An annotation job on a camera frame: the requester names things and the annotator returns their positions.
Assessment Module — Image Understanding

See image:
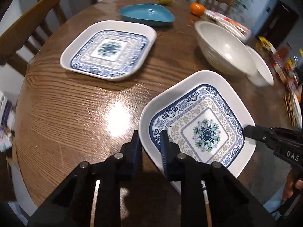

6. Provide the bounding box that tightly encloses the dark doorway door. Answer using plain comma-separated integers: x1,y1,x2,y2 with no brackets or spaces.
257,0,299,48

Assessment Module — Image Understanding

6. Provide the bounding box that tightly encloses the stack of books and boxes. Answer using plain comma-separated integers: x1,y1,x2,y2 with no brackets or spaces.
0,91,15,153

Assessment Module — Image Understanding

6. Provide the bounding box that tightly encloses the plastic snack bag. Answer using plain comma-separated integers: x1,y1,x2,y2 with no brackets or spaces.
204,10,252,40

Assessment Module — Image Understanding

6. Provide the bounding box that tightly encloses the white plate on trivet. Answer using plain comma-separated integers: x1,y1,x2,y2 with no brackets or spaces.
291,92,302,129

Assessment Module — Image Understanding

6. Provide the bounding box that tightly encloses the blue patterned square plate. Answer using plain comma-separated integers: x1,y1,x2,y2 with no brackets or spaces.
60,20,157,82
139,70,256,177

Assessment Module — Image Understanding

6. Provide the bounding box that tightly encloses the medium white bowl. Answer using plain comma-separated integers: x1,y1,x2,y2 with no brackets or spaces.
246,45,274,87

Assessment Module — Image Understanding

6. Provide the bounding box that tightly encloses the person's right hand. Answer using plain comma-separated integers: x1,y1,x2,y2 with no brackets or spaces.
283,171,303,200

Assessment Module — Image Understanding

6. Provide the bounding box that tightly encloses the wooden chair left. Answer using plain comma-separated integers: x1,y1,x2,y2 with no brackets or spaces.
1,0,67,76

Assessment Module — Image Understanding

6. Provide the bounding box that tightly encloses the orange tangerine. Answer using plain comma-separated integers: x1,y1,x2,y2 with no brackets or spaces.
190,3,206,16

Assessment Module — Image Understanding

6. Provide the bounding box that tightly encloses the small white bowl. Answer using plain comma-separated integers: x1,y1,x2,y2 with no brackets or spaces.
216,19,247,43

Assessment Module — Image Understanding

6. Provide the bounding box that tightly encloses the yellow snack packet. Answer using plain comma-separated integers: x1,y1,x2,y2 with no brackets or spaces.
258,36,276,54

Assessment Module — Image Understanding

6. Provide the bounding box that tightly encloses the large speckled white bowl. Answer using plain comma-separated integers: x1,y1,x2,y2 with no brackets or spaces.
195,21,258,76

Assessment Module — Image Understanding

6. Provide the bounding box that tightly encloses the beaded wooden trivet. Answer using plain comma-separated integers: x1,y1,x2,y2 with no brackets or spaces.
283,93,297,127

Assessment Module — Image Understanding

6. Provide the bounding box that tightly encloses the blue teardrop dish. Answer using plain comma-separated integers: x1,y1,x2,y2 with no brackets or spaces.
119,4,175,27

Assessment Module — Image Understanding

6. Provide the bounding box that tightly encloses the red sauce bottle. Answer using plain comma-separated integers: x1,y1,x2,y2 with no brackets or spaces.
277,44,291,61

